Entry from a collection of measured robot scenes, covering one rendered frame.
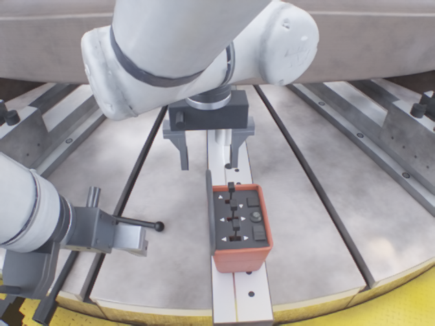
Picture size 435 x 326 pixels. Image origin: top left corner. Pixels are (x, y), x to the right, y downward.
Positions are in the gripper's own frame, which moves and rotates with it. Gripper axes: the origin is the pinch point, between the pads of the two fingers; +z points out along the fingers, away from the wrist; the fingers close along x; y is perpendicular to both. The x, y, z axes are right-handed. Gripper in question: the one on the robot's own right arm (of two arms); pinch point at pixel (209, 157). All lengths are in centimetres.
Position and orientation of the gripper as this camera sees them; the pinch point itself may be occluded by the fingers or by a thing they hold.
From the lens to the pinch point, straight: 61.4
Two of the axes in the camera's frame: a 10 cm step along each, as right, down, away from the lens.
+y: 0.6, 6.8, -7.3
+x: 10.0, -0.4, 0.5
